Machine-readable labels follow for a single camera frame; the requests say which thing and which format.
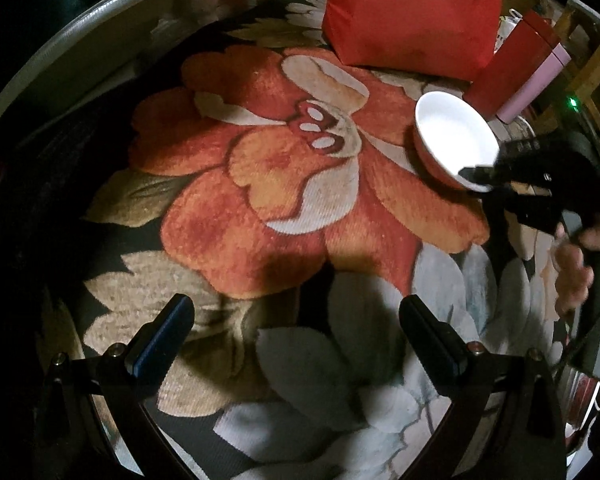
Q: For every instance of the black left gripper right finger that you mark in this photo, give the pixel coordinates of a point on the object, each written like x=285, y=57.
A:
x=443, y=354

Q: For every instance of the red cylinder bottle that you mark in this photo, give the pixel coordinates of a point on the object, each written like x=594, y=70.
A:
x=522, y=52

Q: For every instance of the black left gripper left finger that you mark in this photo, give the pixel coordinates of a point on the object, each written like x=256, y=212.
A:
x=153, y=349

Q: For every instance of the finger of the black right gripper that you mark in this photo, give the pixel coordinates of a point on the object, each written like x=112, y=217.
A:
x=483, y=178

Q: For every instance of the red bag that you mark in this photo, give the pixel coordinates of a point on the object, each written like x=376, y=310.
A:
x=448, y=38

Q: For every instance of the white bowl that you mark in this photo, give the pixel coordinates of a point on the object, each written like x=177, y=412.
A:
x=449, y=135

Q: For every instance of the person's right hand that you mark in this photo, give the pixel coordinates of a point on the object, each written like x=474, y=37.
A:
x=574, y=278

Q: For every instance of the wooden chair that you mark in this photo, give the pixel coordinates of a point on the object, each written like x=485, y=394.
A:
x=578, y=29

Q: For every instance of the pink tumbler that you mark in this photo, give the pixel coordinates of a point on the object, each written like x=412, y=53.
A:
x=549, y=69

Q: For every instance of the floral tablecloth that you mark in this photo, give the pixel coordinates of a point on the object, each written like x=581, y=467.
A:
x=281, y=190

